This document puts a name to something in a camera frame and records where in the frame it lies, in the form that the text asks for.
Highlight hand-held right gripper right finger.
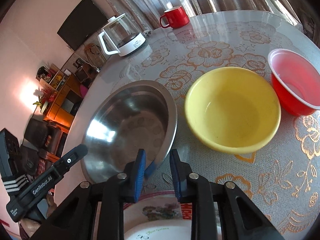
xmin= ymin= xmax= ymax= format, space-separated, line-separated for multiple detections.
xmin=169 ymin=149 xmax=285 ymax=240

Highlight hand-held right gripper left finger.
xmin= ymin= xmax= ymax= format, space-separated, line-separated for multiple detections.
xmin=37 ymin=149 xmax=148 ymax=240

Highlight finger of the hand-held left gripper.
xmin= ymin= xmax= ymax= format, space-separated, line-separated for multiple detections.
xmin=51 ymin=144 xmax=88 ymax=175

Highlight large floral plate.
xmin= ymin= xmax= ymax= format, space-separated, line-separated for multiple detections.
xmin=122 ymin=195 xmax=194 ymax=240

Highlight white plate with rose print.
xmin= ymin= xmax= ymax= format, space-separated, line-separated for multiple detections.
xmin=124 ymin=221 xmax=193 ymax=240

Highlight stainless steel bowl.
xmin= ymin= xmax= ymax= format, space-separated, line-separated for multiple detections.
xmin=80 ymin=80 xmax=178 ymax=184

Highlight yellow plastic bowl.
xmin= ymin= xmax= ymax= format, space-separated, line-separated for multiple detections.
xmin=184 ymin=67 xmax=282 ymax=155

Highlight red plastic bowl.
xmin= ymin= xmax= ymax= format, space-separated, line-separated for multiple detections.
xmin=267 ymin=48 xmax=320 ymax=117

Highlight person's left forearm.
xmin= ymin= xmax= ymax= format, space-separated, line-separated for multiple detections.
xmin=0 ymin=129 xmax=28 ymax=196

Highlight person's left hand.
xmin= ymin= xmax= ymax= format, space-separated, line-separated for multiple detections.
xmin=19 ymin=192 xmax=59 ymax=238

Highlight black cushioned wooden armchair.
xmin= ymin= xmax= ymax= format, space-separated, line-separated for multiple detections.
xmin=25 ymin=117 xmax=65 ymax=155
xmin=20 ymin=145 xmax=53 ymax=175

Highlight orange wooden cabinet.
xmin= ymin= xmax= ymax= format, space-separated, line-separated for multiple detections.
xmin=43 ymin=74 xmax=84 ymax=128

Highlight potted plant in white planter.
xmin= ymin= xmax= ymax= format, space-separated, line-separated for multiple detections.
xmin=33 ymin=95 xmax=50 ymax=113

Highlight red decorative branches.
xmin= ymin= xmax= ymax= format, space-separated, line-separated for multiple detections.
xmin=39 ymin=86 xmax=57 ymax=100

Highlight wooden display shelf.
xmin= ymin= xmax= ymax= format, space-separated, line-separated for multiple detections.
xmin=36 ymin=64 xmax=73 ymax=90

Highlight small old television set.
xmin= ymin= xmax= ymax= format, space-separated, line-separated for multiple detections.
xmin=75 ymin=69 xmax=88 ymax=82

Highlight wooden chair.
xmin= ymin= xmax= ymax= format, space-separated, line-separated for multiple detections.
xmin=84 ymin=43 xmax=107 ymax=67

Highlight white glass electric kettle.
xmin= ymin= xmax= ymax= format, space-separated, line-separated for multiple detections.
xmin=97 ymin=14 xmax=147 ymax=57

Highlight black flat screen television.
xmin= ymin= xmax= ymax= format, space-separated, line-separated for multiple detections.
xmin=57 ymin=0 xmax=108 ymax=51

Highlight red mug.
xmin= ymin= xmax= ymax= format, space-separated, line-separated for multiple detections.
xmin=159 ymin=5 xmax=190 ymax=29

